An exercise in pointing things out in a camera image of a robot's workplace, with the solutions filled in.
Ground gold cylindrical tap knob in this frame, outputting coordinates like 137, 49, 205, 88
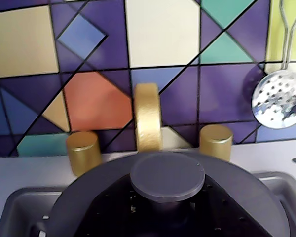
66, 131, 103, 177
199, 124, 234, 162

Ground metal perforated skimmer spoon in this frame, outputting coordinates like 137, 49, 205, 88
251, 0, 296, 129

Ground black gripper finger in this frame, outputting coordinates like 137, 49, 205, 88
192, 178, 271, 237
85, 172, 140, 237

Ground gray round lid with knob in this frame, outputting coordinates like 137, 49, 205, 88
49, 148, 291, 237

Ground gray toy sink basin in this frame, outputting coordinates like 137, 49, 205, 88
3, 172, 296, 237

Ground gold toy faucet spout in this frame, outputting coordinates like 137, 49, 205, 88
134, 83, 164, 153

